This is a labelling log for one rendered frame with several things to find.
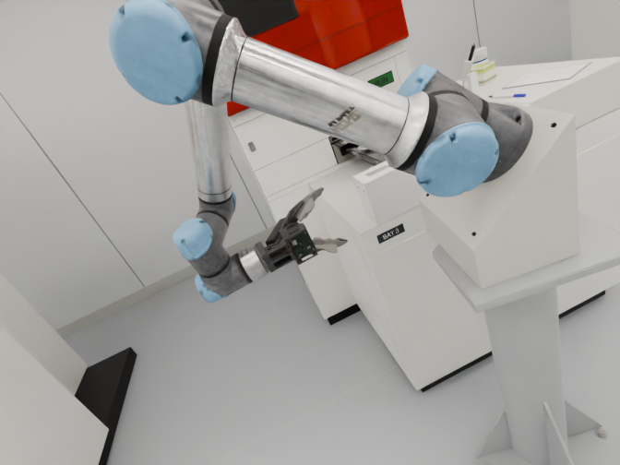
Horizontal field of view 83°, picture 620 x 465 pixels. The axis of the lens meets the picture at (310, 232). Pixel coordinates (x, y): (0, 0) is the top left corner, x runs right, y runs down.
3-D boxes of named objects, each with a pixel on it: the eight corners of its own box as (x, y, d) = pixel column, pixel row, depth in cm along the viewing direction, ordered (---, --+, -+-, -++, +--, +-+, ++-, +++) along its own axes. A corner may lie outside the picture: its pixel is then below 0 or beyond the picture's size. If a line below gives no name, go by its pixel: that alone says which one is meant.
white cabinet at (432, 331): (361, 315, 196) (307, 184, 160) (507, 239, 203) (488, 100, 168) (423, 407, 138) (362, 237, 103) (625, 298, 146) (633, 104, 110)
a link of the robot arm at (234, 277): (193, 289, 73) (213, 312, 78) (240, 264, 74) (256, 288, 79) (189, 267, 79) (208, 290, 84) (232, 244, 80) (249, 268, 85)
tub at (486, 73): (469, 88, 141) (466, 70, 138) (481, 80, 144) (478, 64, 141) (486, 85, 135) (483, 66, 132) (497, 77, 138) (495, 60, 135)
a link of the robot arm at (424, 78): (471, 84, 67) (414, 48, 63) (495, 114, 57) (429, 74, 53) (430, 136, 74) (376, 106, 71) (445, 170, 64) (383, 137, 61)
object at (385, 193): (364, 215, 113) (351, 176, 107) (511, 144, 117) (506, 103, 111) (377, 225, 104) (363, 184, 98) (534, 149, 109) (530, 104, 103)
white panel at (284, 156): (267, 201, 161) (226, 116, 143) (422, 128, 167) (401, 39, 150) (268, 203, 158) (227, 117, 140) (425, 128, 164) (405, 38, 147)
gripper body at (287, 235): (321, 254, 78) (273, 280, 77) (311, 240, 86) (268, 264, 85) (307, 225, 75) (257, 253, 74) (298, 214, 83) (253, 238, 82)
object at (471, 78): (461, 98, 132) (456, 62, 126) (470, 94, 132) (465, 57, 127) (472, 99, 127) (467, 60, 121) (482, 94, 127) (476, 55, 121)
